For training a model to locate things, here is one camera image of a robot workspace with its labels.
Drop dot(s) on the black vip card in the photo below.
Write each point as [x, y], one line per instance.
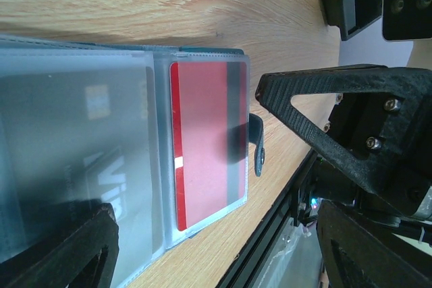
[70, 141]

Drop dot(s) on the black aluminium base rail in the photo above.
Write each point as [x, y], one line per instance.
[293, 204]

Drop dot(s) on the teal leather card holder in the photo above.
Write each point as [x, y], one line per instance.
[23, 56]

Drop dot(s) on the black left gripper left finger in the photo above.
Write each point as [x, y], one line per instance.
[83, 254]

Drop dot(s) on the red black stripe card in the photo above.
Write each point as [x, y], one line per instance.
[209, 104]

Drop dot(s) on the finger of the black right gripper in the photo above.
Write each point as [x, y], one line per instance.
[274, 93]

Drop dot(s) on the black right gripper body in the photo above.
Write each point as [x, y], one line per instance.
[384, 145]

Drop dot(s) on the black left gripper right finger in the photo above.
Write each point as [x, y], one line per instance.
[360, 253]

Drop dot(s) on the black bin with blue cards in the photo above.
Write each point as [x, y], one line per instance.
[351, 16]

